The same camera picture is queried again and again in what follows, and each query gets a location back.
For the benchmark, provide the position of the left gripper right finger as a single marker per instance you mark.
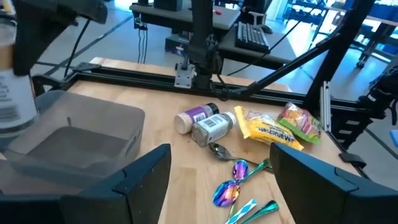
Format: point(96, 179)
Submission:
point(311, 193)

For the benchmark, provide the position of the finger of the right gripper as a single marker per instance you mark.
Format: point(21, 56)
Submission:
point(31, 43)

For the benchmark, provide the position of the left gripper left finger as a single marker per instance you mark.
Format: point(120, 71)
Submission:
point(133, 199)

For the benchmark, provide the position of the tan-lidded spice jar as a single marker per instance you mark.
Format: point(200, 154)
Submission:
point(15, 99)

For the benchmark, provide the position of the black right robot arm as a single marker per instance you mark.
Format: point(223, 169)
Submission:
point(202, 31)

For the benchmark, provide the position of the green and pink ramen packet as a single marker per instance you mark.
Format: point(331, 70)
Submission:
point(298, 121)

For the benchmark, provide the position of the small purple-bowled iridescent spoon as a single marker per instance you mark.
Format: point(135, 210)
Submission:
point(240, 169)

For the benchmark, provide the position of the grey translucent plastic bin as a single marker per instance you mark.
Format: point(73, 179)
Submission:
point(77, 146)

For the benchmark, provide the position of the yellow ramen packet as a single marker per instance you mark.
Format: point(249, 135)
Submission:
point(264, 130)

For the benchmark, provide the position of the silver aluminium extrusion piece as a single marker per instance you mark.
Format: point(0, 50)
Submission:
point(326, 105)

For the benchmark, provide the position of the dark grey metal spoon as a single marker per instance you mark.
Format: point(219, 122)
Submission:
point(219, 151)

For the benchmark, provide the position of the purple-label spice jar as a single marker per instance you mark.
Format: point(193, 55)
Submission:
point(196, 116)

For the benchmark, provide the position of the black box with purple stripe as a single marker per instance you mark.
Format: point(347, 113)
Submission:
point(175, 45)

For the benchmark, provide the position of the grey desk with keyboard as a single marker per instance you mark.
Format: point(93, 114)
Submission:
point(230, 49)

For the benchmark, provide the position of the computer keyboard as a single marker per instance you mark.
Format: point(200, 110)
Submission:
point(252, 37)

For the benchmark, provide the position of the computer mouse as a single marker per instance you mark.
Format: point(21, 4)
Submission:
point(267, 29)

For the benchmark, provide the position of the small red object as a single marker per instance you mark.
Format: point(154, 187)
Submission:
point(218, 12)

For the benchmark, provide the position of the black aluminium table frame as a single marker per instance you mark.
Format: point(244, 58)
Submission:
point(140, 81)

